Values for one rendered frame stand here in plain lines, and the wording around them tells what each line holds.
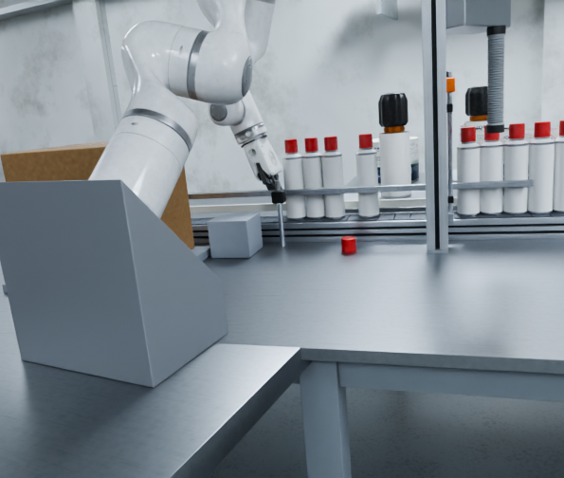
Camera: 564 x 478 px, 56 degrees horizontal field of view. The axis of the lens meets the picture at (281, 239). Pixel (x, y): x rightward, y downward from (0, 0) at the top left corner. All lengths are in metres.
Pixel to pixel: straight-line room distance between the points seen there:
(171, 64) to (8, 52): 6.21
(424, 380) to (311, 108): 4.03
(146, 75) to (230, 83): 0.14
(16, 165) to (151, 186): 0.49
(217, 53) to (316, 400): 0.58
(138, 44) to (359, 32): 3.69
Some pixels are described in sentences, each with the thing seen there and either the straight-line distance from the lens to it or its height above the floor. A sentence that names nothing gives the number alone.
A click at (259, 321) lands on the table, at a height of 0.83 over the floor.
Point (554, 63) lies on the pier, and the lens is 4.18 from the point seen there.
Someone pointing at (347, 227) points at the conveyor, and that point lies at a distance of 1.32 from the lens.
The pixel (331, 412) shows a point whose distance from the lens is 0.85.
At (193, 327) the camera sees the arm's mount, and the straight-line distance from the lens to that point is 0.77.
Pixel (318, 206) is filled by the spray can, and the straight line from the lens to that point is 1.37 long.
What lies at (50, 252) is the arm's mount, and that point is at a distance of 0.77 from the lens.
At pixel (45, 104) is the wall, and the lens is 6.73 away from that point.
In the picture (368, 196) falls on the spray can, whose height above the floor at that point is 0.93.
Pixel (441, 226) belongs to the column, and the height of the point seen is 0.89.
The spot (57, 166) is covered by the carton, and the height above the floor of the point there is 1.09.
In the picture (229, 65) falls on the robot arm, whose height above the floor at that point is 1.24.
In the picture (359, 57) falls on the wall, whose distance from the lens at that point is 4.56.
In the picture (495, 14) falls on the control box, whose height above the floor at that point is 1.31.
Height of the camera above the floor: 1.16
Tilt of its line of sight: 14 degrees down
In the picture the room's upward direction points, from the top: 5 degrees counter-clockwise
